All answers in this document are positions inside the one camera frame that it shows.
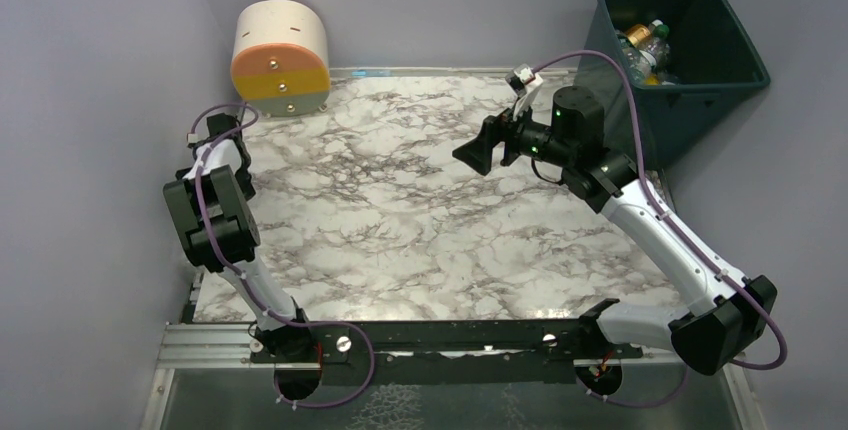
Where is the clear bottle green label back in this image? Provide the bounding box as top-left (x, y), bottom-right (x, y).
top-left (616, 30), bottom-right (656, 83)

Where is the amber tea bottle red label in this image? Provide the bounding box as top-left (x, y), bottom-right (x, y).
top-left (624, 24), bottom-right (653, 48)

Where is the clear bottle green cap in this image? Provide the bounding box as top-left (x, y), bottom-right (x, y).
top-left (640, 20), bottom-right (671, 70)

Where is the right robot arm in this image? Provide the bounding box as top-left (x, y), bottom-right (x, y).
top-left (452, 86), bottom-right (777, 375)

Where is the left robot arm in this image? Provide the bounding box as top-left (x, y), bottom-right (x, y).
top-left (163, 113), bottom-right (314, 357)

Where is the dark green plastic bin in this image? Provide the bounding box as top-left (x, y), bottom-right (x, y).
top-left (585, 0), bottom-right (770, 170)

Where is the round pastel drawer cabinet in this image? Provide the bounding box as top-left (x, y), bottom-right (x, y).
top-left (230, 0), bottom-right (331, 118)

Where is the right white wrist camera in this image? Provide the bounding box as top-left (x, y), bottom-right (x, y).
top-left (505, 65), bottom-right (544, 122)

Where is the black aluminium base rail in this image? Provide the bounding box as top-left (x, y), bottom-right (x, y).
top-left (156, 318), bottom-right (745, 386)

